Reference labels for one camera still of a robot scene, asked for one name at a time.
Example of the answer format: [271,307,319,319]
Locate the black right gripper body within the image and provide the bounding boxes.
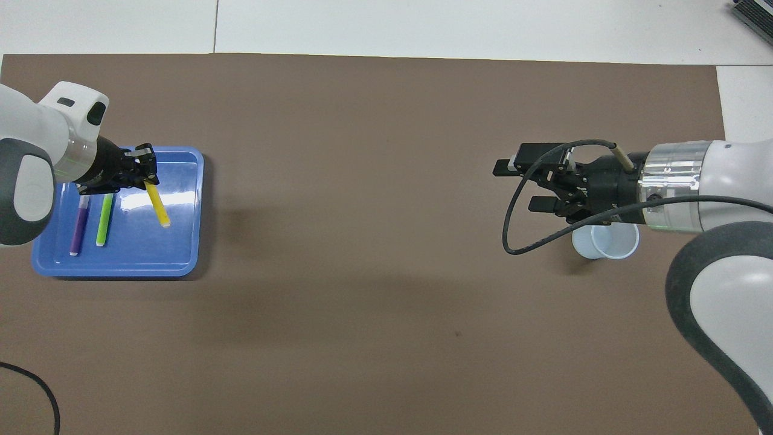
[550,154,647,225]

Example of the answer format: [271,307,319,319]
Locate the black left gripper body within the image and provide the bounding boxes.
[77,138,143,195]

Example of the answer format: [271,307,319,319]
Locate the yellow highlighter pen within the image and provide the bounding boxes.
[144,180,171,228]

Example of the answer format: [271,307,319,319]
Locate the green highlighter pen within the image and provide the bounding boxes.
[95,192,115,247]

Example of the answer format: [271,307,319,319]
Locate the translucent plastic cup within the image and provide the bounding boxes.
[571,224,640,260]

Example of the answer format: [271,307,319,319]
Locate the purple highlighter pen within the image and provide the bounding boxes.
[70,195,91,256]

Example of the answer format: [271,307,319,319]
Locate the blue plastic tray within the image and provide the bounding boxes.
[31,146,205,278]

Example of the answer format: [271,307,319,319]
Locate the brown table mat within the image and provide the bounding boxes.
[0,53,760,435]

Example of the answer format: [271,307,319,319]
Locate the grey ribbed device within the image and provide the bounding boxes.
[733,0,773,31]

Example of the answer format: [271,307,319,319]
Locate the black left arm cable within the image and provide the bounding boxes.
[0,361,61,435]

